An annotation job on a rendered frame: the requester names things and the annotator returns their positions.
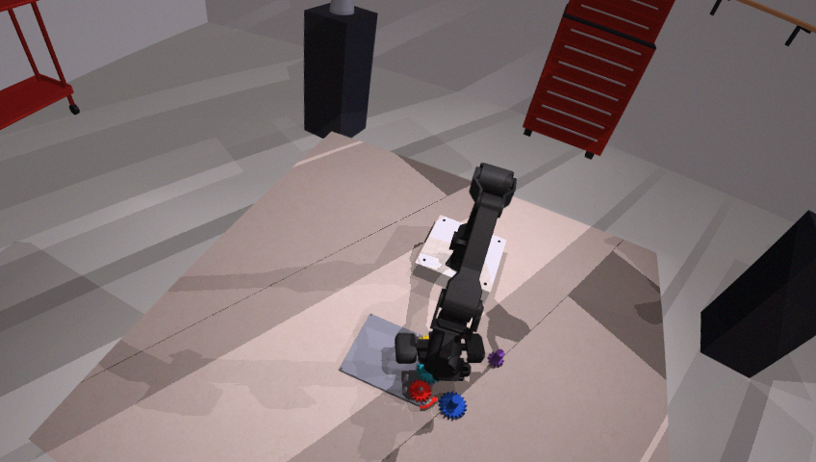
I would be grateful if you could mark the blue gear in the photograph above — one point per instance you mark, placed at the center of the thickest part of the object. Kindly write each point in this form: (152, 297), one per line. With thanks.
(452, 405)

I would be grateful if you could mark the purple gear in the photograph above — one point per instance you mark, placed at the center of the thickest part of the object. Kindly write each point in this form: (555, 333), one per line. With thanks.
(496, 357)

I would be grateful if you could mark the teal gear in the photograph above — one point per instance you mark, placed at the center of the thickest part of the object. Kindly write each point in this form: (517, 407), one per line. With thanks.
(424, 374)

